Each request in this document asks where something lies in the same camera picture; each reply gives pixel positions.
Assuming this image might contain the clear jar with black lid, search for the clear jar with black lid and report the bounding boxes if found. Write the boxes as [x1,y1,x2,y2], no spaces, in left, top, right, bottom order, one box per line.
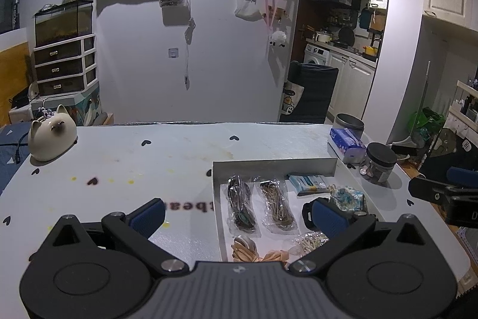
[359,142,397,185]

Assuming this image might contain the white washing machine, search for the white washing machine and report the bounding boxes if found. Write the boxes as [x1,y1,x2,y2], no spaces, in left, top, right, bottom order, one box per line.
[303,43,331,66]

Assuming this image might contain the white shallow tray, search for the white shallow tray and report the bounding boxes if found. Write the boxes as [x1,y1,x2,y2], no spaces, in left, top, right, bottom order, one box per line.
[211,158,378,263]

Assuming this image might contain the white shelf rack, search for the white shelf rack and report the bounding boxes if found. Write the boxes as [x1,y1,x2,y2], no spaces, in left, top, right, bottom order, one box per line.
[448,80,478,140]

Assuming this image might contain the teal hanging bag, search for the teal hanging bag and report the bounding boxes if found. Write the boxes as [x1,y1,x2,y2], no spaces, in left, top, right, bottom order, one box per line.
[358,7,372,29]

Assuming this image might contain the grey hanging cord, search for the grey hanging cord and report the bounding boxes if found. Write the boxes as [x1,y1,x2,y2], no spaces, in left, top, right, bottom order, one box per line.
[183,17,197,91]

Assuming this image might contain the packet of beige hair ties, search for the packet of beige hair ties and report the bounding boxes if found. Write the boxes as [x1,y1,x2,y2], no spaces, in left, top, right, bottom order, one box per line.
[289,231,329,256]

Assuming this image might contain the black scrunchie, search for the black scrunchie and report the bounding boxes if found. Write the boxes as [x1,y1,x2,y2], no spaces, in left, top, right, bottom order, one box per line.
[302,196,329,230]

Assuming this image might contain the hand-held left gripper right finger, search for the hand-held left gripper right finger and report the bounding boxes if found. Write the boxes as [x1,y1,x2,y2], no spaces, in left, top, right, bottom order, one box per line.
[292,198,431,277]

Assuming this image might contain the blue wet wipe packet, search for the blue wet wipe packet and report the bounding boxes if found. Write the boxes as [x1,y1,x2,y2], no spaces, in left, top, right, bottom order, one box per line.
[287,173,329,196]

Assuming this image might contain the white lower kitchen cabinets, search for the white lower kitchen cabinets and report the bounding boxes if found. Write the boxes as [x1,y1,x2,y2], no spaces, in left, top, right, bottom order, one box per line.
[327,52,376,125]

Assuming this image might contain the wooden headboard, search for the wooden headboard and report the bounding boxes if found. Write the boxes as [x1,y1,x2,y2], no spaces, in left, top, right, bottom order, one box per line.
[0,40,32,129]

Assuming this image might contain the white and brown drawer unit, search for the white and brown drawer unit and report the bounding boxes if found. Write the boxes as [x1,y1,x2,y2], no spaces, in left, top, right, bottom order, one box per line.
[33,33,99,97]

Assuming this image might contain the black printed bag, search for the black printed bag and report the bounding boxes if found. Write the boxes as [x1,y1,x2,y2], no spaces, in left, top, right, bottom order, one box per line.
[429,126,475,174]

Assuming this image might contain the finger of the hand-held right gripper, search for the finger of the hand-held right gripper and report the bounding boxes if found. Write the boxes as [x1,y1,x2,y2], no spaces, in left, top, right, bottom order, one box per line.
[447,167,478,189]
[409,177,454,205]

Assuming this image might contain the white printed tote bag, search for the white printed tote bag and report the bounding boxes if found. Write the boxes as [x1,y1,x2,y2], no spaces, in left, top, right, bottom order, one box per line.
[280,82,305,116]

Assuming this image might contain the green plastic bag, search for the green plastic bag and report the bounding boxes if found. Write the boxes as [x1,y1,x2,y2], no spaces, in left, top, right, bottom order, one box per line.
[407,108,447,144]

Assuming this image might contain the glass fish tank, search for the glass fish tank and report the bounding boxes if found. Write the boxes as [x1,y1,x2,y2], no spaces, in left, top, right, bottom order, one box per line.
[34,0,95,48]

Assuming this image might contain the white hanging bag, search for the white hanging bag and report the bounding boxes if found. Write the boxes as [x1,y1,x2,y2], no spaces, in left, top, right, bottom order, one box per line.
[234,0,262,21]

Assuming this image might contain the black fabric hamper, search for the black fabric hamper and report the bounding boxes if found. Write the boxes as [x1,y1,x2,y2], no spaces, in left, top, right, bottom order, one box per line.
[289,60,339,123]

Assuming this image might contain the black cable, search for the black cable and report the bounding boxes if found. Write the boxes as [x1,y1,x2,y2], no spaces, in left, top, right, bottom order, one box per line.
[0,141,23,164]

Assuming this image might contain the wooden cutting board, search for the wooden cutting board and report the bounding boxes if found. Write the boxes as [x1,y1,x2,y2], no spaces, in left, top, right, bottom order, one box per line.
[369,10,386,33]

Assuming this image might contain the packet of brown patterned hair ties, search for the packet of brown patterned hair ties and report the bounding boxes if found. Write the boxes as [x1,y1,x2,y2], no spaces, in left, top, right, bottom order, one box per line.
[254,177,299,233]

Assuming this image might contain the blue tissue pack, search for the blue tissue pack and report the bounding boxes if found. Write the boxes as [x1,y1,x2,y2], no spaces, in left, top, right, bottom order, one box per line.
[327,128,367,164]

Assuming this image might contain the dark box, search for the dark box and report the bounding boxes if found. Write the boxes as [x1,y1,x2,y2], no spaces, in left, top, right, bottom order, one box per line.
[9,91,32,108]

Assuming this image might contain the plush sheep toy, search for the plush sheep toy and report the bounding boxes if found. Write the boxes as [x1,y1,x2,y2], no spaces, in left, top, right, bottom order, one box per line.
[269,30,287,48]

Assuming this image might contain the white ceramic cat ornament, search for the white ceramic cat ornament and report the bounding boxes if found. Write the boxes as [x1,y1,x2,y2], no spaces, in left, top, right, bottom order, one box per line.
[29,104,78,162]

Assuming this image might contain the teal patterned box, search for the teal patterned box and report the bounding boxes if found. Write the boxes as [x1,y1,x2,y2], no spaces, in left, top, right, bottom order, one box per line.
[32,83,101,127]

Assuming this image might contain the grey round tin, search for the grey round tin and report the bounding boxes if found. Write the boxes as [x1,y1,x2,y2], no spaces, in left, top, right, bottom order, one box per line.
[333,113,364,140]

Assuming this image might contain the black pan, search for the black pan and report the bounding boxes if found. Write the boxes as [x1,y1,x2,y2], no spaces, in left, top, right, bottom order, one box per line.
[338,27,356,47]

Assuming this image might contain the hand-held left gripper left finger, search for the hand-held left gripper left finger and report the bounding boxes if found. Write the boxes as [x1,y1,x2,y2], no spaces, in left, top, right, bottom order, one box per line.
[48,198,186,277]

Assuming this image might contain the blue patterned bedding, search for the blue patterned bedding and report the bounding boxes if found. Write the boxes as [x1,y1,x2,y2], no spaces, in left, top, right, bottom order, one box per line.
[0,123,32,196]

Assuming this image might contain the pink ribbons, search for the pink ribbons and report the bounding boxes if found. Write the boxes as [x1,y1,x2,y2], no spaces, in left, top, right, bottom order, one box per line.
[263,0,281,30]

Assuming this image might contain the mop with grey pole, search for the mop with grey pole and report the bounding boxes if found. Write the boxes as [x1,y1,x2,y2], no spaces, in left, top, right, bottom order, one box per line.
[407,60,432,148]

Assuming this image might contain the silver figurine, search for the silver figurine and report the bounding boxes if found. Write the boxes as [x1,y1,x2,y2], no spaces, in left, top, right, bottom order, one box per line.
[35,98,56,121]

